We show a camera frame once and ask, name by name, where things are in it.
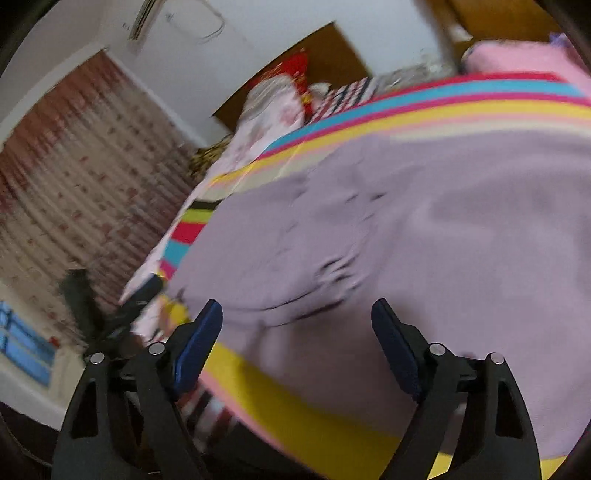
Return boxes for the yellow black patterned cloth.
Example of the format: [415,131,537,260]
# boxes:
[187,136,232,182]

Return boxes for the folded floral quilt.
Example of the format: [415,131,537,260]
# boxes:
[203,74,306,185]

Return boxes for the glossy brown wooden headboard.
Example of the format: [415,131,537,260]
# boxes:
[425,0,550,61]

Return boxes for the red embroidered pillow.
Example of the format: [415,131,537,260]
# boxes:
[263,48,315,112]

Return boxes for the white air conditioner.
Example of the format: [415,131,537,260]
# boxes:
[128,0,161,41]

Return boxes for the purple pants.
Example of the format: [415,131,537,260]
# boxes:
[166,134,591,457]

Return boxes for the dark plain wooden headboard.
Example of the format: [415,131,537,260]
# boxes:
[212,22,372,134]

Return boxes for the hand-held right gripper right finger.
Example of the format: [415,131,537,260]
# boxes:
[370,298,542,480]

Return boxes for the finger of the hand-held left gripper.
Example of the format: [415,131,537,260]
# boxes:
[121,275,165,325]

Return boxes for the bedside table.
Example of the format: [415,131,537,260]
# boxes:
[388,54,459,85]

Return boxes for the blue rectangular object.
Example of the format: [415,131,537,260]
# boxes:
[0,300,57,387]

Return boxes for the patterned brown curtain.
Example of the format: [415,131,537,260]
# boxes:
[0,51,199,347]

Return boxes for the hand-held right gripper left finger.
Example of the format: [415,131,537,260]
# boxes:
[51,299,223,480]

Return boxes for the striped colourful blanket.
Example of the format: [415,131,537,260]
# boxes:
[117,71,591,480]

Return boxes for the plaid cloth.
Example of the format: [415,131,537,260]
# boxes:
[307,76,384,125]

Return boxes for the pink bed sheet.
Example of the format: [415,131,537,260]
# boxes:
[462,41,591,85]

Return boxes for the air conditioner cable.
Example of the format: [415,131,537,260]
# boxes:
[164,0,225,43]

